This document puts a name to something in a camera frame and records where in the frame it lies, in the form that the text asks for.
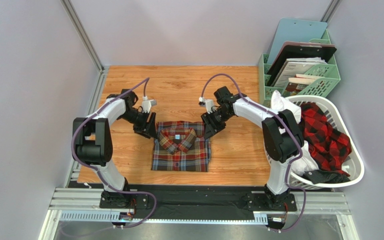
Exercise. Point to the white manual booklet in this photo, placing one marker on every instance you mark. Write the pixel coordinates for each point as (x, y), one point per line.
(293, 66)

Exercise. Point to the white laundry basket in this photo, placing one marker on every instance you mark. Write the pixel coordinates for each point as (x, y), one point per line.
(353, 164)

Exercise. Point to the white shirt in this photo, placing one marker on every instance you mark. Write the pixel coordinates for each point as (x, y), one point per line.
(306, 163)

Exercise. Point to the green plastic file organizer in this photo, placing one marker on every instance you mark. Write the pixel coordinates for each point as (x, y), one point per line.
(329, 74)

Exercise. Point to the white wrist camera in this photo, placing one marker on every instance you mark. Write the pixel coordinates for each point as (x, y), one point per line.
(208, 104)
(147, 104)

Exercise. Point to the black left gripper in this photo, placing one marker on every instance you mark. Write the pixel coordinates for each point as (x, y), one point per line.
(147, 129)

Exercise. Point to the light blue clipboard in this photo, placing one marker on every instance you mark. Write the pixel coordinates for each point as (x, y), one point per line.
(294, 30)

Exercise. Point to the dark grey garment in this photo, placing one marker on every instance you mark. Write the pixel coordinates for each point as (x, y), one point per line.
(325, 177)

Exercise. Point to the red black checked shirt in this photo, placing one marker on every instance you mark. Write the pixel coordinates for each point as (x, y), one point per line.
(328, 146)

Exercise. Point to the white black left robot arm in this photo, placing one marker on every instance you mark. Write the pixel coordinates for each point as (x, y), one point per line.
(92, 145)

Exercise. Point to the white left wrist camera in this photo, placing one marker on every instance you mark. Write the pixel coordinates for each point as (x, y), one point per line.
(147, 104)

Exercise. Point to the black clipboard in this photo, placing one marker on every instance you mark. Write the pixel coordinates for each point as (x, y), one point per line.
(325, 53)

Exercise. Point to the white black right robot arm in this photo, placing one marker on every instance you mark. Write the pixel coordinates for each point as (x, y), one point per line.
(283, 140)

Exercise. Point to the red white book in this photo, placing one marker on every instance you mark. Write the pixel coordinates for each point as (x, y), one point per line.
(298, 83)

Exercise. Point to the brown blue red plaid shirt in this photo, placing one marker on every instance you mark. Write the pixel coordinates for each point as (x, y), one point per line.
(180, 146)

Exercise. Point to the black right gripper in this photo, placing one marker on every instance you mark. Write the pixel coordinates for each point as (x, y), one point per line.
(211, 121)

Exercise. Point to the pink clipboard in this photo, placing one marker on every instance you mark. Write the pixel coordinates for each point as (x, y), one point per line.
(306, 44)

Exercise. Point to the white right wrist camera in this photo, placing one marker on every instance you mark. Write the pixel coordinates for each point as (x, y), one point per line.
(208, 104)

